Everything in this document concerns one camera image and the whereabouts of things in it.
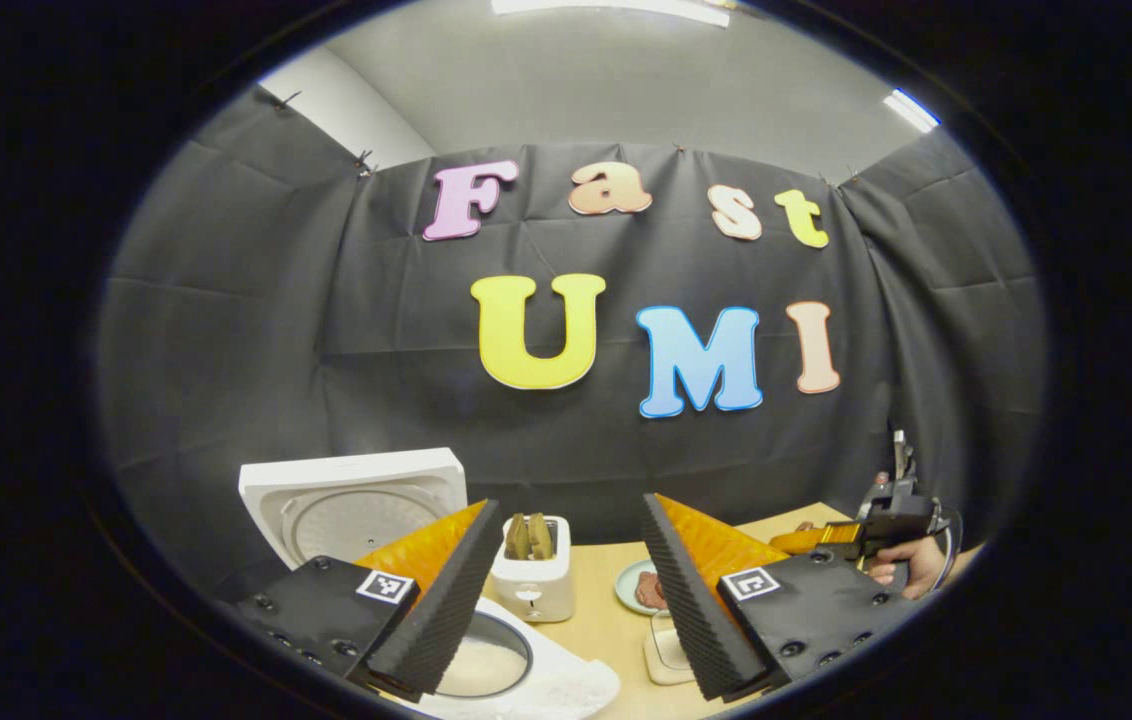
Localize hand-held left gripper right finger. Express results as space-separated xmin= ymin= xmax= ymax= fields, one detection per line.
xmin=638 ymin=492 xmax=927 ymax=703

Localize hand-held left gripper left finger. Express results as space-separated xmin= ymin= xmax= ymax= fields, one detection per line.
xmin=231 ymin=498 xmax=507 ymax=704

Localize clear tray of rice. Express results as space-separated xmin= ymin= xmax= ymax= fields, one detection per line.
xmin=643 ymin=612 xmax=699 ymax=687

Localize white rice cooker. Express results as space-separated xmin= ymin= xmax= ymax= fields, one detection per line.
xmin=238 ymin=447 xmax=622 ymax=719

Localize pale green plate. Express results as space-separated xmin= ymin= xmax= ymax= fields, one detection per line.
xmin=614 ymin=558 xmax=662 ymax=616

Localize white toaster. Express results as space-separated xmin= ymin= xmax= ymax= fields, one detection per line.
xmin=491 ymin=514 xmax=575 ymax=623

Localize brown bread slices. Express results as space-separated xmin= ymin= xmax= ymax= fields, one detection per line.
xmin=506 ymin=513 xmax=555 ymax=561

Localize black backdrop cloth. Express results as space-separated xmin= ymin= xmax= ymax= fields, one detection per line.
xmin=96 ymin=85 xmax=1047 ymax=601

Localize ceiling light panel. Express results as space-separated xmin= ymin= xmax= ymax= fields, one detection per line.
xmin=883 ymin=88 xmax=940 ymax=133

